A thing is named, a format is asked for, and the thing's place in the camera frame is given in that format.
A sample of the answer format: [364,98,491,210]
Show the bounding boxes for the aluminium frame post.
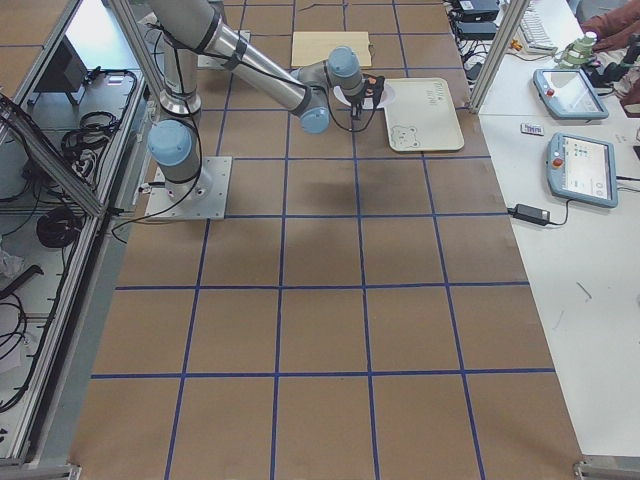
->
[468,0,530,114]

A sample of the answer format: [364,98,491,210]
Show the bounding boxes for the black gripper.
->
[350,74,385,121]

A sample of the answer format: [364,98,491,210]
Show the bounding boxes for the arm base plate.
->
[145,156,233,222]

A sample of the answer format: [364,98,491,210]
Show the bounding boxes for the white keyboard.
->
[517,9,557,54]

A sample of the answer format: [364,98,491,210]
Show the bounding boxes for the teach pendant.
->
[532,69,609,120]
[546,133,618,208]

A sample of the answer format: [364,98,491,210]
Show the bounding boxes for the cream bear tray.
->
[384,77,464,153]

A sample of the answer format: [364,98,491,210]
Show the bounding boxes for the white round plate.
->
[333,85,396,110]

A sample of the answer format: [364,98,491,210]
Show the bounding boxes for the teach pendant far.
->
[532,69,609,120]

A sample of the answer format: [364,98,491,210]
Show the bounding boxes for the bamboo cutting board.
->
[290,31,372,68]

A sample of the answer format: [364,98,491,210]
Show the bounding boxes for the black power adapter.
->
[508,203,550,226]

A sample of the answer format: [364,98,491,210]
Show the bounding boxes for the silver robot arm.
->
[149,1,385,134]

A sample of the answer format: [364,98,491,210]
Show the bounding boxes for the teach pendant near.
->
[546,133,618,208]

